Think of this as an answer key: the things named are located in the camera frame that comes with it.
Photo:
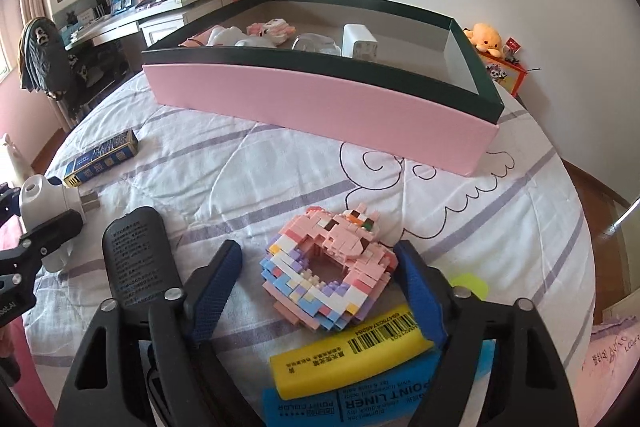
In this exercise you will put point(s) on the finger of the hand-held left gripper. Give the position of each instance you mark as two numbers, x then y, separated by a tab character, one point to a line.
50	234
7	202

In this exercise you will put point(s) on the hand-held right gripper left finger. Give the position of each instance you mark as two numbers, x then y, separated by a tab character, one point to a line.
215	297

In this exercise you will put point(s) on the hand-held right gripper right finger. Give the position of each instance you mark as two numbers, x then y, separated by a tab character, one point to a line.
422	302

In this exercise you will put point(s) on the black remote control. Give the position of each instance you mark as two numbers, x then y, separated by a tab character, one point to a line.
132	252

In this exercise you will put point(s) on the blue and gold box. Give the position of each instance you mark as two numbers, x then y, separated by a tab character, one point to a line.
100	157

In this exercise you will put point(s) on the yellow highlighter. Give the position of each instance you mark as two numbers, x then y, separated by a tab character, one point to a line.
340	352

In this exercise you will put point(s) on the pink donut block toy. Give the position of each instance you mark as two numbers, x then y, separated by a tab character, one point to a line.
320	267

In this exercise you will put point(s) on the blue highlighter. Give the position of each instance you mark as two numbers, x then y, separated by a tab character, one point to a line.
360	404

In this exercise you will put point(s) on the pink box with green rim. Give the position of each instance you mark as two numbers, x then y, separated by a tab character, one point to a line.
300	102

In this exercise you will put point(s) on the rose gold cup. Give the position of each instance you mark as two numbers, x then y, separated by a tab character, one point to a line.
194	41

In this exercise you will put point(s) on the white cat figurine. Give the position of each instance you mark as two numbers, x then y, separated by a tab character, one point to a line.
227	36

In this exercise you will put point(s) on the white charger block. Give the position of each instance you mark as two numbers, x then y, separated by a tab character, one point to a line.
359	41

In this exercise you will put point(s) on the clear plastic jar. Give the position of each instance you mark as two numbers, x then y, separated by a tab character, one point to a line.
315	43

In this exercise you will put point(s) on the pink and white block toy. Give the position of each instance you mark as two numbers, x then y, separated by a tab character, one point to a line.
270	28

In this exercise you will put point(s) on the striped white quilt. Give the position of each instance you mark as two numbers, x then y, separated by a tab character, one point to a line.
250	167

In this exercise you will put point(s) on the black patterned jacket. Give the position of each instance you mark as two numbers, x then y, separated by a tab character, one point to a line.
45	57

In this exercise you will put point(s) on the black office chair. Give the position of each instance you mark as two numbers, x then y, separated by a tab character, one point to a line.
100	77

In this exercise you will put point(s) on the pink printed cloth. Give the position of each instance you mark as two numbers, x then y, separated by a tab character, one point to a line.
615	347

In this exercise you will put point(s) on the white computer desk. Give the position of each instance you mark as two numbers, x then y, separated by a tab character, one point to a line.
125	24

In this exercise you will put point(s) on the red printed crate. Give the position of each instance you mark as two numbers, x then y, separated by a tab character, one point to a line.
505	74

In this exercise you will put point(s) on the yellow octopus plush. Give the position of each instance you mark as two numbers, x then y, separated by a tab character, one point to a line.
482	38

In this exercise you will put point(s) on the small red card packet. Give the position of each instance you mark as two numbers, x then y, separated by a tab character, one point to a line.
511	43

